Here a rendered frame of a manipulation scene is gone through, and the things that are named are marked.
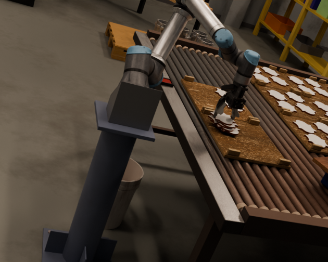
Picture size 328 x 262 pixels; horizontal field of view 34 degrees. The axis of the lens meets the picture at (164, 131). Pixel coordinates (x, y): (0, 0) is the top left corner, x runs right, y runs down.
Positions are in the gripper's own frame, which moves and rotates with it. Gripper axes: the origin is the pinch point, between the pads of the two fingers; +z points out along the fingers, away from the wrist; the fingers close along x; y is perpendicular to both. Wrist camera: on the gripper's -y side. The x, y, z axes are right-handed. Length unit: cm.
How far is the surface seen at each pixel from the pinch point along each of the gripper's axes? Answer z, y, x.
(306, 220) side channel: 4, 72, 6
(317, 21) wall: 51, -599, 516
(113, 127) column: 12, 3, -54
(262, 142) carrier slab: 5.9, 9.4, 21.2
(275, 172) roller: 8.0, 33.3, 15.7
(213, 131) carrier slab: 5.9, 5.0, -5.4
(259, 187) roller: 7.9, 46.8, -1.0
